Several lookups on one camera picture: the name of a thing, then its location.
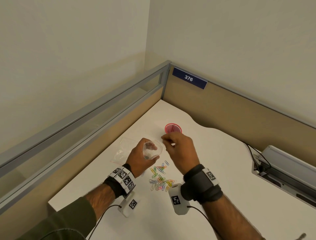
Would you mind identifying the black left camera cable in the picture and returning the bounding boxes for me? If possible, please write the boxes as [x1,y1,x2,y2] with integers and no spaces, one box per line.
[85,204,121,240]

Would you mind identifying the clear plastic cup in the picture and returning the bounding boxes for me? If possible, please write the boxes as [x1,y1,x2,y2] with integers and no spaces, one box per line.
[141,139,163,177]

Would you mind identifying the black right wristband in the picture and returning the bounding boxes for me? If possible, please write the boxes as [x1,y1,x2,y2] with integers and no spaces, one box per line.
[180,164,224,204]

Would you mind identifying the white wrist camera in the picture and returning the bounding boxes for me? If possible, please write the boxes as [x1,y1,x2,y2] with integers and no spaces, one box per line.
[117,194,140,218]
[168,183,190,216]

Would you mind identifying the white cup with red rim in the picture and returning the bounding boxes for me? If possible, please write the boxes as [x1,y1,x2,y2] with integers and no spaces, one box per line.
[164,123,184,135]

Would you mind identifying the person's left forearm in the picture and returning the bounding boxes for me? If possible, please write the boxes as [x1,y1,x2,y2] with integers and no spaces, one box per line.
[84,184,117,221]

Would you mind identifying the olive green sleeve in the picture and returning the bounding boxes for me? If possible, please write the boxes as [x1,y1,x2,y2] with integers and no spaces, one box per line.
[16,197,98,240]

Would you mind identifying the person's right hand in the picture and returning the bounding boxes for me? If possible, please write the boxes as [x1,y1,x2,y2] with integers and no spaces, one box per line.
[161,132,200,175]

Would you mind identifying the grey desk power box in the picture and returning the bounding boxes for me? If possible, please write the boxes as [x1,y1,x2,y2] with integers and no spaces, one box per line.
[251,145,316,208]

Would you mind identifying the clear plastic bag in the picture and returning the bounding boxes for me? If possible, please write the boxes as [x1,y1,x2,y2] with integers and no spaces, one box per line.
[110,136,139,164]

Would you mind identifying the black power box cables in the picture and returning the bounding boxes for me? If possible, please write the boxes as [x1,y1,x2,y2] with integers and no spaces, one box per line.
[243,142,271,176]

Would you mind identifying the beige partition panel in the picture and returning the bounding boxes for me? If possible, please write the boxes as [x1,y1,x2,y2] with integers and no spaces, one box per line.
[162,64,316,168]

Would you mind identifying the grey framed glass partition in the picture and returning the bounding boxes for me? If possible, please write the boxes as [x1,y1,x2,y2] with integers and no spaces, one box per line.
[0,60,172,223]

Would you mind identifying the person's right forearm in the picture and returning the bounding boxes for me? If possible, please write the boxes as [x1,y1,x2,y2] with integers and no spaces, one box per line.
[198,192,266,240]

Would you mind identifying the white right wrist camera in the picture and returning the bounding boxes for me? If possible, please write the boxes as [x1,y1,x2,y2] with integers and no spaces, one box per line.
[168,183,190,216]

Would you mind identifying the person's left hand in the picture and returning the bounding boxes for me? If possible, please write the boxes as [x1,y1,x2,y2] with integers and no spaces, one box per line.
[125,137,159,179]

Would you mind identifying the pile of coloured paper clips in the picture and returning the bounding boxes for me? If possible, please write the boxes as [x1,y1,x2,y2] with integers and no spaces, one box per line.
[148,160,176,193]

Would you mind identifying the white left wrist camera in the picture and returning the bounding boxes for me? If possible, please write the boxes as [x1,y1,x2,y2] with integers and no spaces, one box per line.
[117,194,140,218]

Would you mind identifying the blue number sign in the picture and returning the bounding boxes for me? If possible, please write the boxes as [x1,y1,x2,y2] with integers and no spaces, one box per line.
[172,67,208,90]

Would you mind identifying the left wristband with marker tags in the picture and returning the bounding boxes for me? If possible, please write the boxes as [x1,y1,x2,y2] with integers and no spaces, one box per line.
[103,164,137,199]

